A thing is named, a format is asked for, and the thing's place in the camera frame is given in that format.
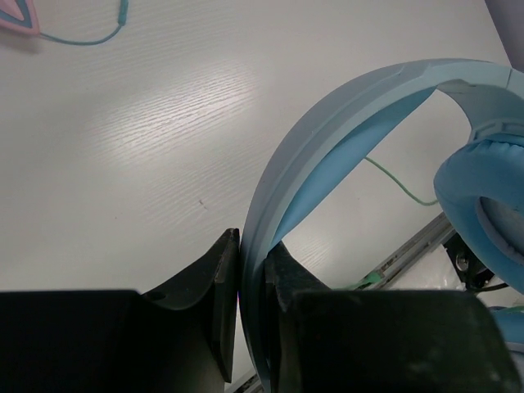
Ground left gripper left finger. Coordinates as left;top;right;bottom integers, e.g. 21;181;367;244
142;228;240;384

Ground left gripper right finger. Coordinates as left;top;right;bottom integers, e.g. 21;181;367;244
264;242;328;392

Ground green headphone cable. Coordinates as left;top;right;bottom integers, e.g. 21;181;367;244
339;157;524;314

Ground light blue headphones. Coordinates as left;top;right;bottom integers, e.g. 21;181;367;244
240;59;523;388

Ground pink cat-ear headphones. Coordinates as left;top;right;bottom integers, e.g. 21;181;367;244
0;0;40;35

